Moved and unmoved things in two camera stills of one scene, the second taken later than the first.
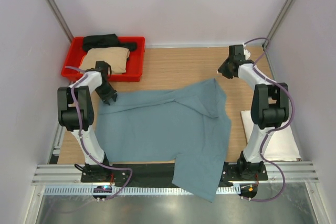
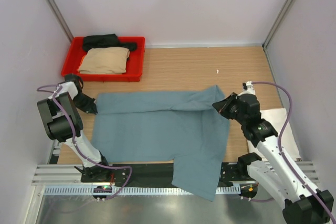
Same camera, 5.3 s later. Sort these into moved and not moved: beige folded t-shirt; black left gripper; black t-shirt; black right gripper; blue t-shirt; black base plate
Moved: black right gripper; black left gripper
Not moved: blue t-shirt; black base plate; beige folded t-shirt; black t-shirt
